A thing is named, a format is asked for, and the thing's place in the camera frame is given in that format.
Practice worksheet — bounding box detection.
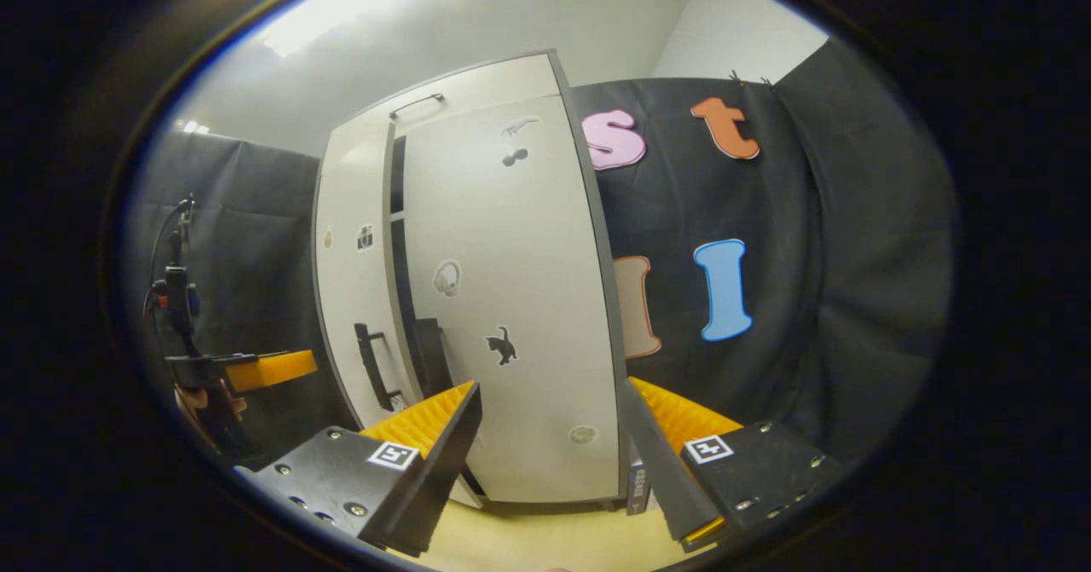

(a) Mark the black door handle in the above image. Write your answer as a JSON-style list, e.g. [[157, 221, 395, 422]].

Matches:
[[413, 318, 457, 398], [354, 322, 406, 413]]

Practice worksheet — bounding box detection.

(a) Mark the ceiling light panel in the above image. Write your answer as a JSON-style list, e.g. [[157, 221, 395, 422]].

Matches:
[[260, 0, 444, 57]]

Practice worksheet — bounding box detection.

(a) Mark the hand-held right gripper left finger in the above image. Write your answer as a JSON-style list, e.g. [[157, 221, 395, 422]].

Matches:
[[234, 380, 484, 558]]

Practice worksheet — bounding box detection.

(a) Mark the white shoe cabinet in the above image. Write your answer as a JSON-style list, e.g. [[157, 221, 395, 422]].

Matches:
[[311, 48, 632, 509]]

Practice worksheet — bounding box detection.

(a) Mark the black left door handle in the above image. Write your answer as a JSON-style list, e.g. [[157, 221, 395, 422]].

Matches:
[[354, 322, 406, 413]]

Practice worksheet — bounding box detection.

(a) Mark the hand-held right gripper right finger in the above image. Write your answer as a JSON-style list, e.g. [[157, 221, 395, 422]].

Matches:
[[617, 376, 845, 554]]

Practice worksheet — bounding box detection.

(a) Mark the black right door handle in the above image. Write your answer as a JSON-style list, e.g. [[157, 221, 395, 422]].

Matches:
[[413, 318, 457, 398]]

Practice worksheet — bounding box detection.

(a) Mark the grey book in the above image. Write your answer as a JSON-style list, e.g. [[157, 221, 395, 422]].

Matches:
[[626, 461, 653, 515]]

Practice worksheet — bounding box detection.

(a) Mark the white cabinet door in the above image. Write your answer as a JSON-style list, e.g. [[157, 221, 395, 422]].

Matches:
[[314, 120, 482, 509], [401, 95, 621, 505]]

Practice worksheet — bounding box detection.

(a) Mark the white cabinet drawer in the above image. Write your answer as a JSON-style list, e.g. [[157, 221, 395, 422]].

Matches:
[[328, 50, 570, 142]]

